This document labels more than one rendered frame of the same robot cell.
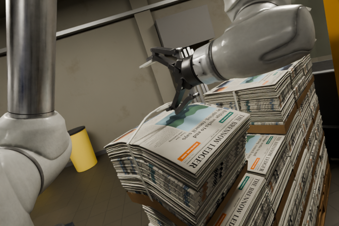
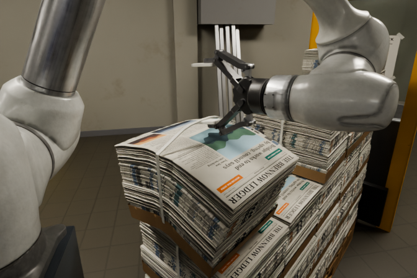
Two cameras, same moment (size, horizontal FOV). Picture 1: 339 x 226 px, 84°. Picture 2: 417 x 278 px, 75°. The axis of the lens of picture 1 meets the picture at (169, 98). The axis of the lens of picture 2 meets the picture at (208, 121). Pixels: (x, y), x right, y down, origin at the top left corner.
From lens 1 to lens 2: 15 cm
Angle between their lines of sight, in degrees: 10
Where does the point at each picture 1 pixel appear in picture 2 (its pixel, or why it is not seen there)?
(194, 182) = (229, 218)
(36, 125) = (58, 106)
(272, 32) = (359, 100)
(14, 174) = (35, 161)
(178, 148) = (218, 177)
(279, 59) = (355, 126)
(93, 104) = not seen: hidden behind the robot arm
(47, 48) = (94, 13)
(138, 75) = (151, 43)
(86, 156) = not seen: hidden behind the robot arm
